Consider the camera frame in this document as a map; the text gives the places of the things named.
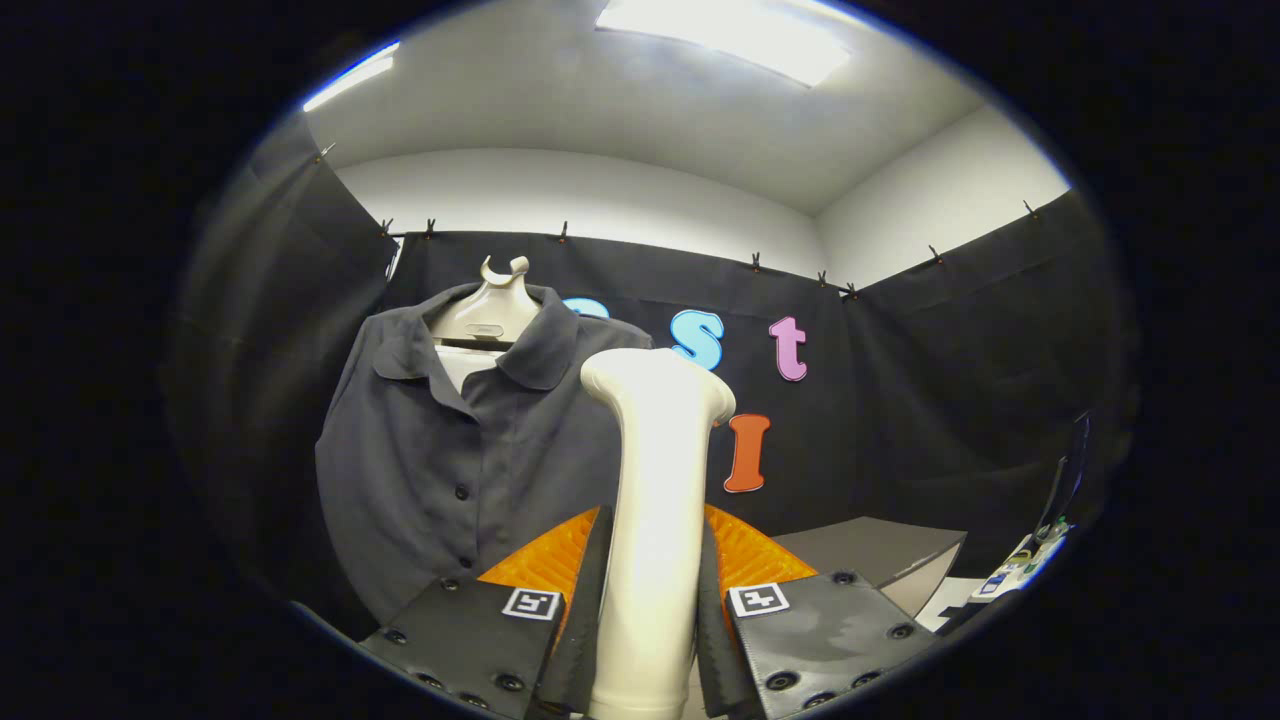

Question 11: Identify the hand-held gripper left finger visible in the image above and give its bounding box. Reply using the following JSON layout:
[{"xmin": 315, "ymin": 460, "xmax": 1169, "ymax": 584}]
[{"xmin": 358, "ymin": 505, "xmax": 613, "ymax": 720}]

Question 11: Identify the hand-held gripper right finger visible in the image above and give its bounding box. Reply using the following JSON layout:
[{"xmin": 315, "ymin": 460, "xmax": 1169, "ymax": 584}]
[{"xmin": 697, "ymin": 503, "xmax": 939, "ymax": 720}]

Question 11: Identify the white garment steamer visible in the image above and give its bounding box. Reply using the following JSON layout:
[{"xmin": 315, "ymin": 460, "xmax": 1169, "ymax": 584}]
[{"xmin": 580, "ymin": 347, "xmax": 737, "ymax": 720}]

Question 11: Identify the dark grey button shirt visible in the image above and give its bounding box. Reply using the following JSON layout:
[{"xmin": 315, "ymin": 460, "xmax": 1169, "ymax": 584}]
[{"xmin": 315, "ymin": 282, "xmax": 656, "ymax": 626}]

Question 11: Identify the white garment hanger form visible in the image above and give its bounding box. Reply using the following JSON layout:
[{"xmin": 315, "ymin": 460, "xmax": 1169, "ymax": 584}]
[{"xmin": 430, "ymin": 256, "xmax": 541, "ymax": 393}]

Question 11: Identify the grey cabinet with dark top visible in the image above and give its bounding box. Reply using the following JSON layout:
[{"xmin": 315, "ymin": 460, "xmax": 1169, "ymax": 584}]
[{"xmin": 770, "ymin": 516, "xmax": 968, "ymax": 619}]

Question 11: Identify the white side table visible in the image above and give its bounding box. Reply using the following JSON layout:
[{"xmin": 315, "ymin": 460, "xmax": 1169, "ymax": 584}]
[{"xmin": 915, "ymin": 530, "xmax": 1071, "ymax": 636}]

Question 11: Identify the black backdrop cloth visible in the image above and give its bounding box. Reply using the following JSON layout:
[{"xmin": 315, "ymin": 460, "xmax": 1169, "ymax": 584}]
[{"xmin": 165, "ymin": 110, "xmax": 1141, "ymax": 641}]

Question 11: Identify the row of black cloth clips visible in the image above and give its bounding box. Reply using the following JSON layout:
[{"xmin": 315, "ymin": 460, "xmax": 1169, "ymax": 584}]
[{"xmin": 315, "ymin": 140, "xmax": 1041, "ymax": 301}]

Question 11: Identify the dark computer monitor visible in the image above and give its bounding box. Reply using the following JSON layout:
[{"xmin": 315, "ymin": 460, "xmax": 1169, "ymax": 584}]
[{"xmin": 1040, "ymin": 410, "xmax": 1093, "ymax": 531}]

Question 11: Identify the narrow ceiling light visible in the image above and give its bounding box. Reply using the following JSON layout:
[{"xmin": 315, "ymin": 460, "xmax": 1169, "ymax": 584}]
[{"xmin": 302, "ymin": 40, "xmax": 401, "ymax": 113}]

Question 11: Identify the large rectangular ceiling light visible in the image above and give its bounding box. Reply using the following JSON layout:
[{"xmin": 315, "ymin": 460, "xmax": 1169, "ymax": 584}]
[{"xmin": 595, "ymin": 0, "xmax": 851, "ymax": 88}]

